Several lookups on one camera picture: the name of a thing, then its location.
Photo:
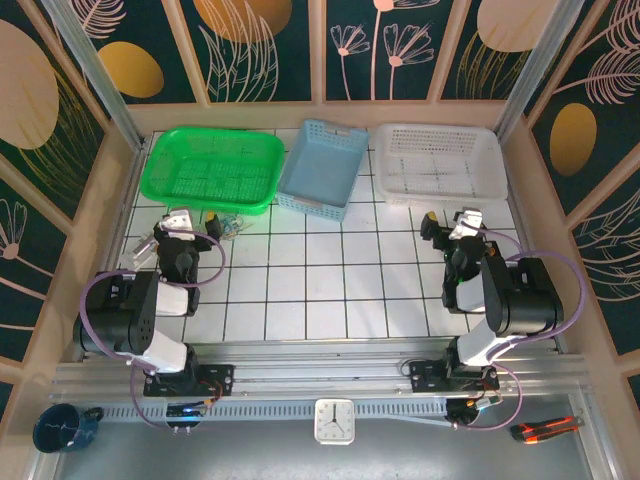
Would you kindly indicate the bundle of rubber bands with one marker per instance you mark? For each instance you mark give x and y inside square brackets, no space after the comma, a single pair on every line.
[233,227]

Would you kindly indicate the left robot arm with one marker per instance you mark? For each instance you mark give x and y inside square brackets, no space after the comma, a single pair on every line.
[125,310]

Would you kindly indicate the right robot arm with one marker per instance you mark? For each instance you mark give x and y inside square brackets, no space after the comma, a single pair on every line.
[525,305]

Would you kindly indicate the clear plastic bag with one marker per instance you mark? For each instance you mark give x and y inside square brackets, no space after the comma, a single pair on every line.
[137,251]

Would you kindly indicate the green plastic basket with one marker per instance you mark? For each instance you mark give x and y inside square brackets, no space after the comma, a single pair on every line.
[215,170]

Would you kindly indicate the white plastic basket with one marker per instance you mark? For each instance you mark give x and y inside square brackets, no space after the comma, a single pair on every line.
[440,165]

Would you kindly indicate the blue plastic basket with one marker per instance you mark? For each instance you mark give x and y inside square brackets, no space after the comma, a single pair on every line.
[320,170]

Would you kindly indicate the small controller board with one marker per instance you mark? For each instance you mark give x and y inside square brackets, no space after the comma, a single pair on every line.
[470,407]
[186,412]

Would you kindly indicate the orange black utility knife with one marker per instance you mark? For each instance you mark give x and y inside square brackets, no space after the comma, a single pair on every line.
[545,430]

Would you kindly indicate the white square clock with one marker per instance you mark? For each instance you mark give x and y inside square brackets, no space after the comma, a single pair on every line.
[334,421]

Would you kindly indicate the dark blue mug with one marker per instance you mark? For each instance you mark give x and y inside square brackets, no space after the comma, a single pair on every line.
[60,430]

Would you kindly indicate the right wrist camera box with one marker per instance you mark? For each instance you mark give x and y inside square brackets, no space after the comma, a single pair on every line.
[466,224]

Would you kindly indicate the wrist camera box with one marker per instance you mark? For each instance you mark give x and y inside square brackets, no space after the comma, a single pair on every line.
[466,224]
[178,221]

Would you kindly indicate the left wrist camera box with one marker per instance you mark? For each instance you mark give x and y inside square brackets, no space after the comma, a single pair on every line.
[178,221]

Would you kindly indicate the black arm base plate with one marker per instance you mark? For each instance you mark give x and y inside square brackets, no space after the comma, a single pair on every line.
[220,375]
[425,372]

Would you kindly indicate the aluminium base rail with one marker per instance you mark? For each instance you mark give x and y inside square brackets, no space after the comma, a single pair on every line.
[325,375]

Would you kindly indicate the aluminium frame post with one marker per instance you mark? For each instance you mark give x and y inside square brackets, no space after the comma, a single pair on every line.
[530,65]
[95,65]

